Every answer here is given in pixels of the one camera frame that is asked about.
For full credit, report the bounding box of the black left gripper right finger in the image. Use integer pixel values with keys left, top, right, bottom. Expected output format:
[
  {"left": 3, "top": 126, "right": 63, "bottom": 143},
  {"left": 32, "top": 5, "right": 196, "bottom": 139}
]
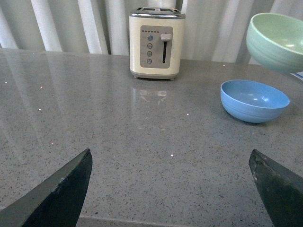
[{"left": 249, "top": 149, "right": 303, "bottom": 227}]

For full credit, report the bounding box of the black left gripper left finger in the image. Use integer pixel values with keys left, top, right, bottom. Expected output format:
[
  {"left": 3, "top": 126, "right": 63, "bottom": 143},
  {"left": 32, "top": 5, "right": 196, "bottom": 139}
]
[{"left": 0, "top": 149, "right": 92, "bottom": 227}]

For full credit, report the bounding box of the green plastic bowl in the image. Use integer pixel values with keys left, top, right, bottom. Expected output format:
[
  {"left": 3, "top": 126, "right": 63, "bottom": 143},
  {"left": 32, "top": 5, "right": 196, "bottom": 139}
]
[{"left": 246, "top": 13, "right": 303, "bottom": 73}]

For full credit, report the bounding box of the blue plastic bowl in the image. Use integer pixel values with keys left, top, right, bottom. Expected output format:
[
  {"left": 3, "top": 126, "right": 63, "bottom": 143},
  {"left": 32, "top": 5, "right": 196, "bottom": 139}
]
[{"left": 220, "top": 79, "right": 290, "bottom": 123}]

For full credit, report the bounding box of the clear plastic food container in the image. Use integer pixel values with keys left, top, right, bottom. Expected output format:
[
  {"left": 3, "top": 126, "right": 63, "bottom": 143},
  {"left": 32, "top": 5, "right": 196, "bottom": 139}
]
[{"left": 292, "top": 72, "right": 303, "bottom": 81}]

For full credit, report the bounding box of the white pleated curtain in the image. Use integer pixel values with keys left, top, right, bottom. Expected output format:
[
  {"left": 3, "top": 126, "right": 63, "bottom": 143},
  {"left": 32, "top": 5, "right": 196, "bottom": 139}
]
[{"left": 0, "top": 0, "right": 303, "bottom": 63}]

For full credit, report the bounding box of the cream two-slot toaster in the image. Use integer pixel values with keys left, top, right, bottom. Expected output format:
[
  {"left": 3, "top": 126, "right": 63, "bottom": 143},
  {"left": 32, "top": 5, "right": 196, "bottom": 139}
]
[{"left": 129, "top": 7, "right": 186, "bottom": 80}]

